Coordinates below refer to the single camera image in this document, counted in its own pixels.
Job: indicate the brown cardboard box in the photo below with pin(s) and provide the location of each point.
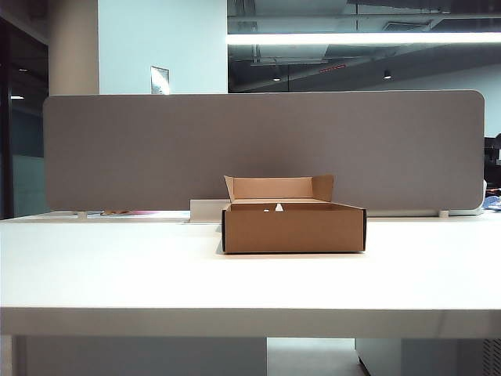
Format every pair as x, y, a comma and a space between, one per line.
293, 233

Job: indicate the grey fabric desk divider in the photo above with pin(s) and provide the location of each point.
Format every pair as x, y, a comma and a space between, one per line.
156, 156

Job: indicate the round ceiling spotlight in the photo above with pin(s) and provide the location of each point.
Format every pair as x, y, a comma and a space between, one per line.
276, 78
387, 75

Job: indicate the long ceiling light strip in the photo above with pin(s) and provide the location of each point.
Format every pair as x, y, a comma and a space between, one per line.
352, 38

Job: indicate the blue cloth item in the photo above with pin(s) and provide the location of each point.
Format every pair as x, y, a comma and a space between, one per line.
494, 203

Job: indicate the framed wall notice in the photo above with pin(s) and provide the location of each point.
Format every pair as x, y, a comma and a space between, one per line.
159, 80

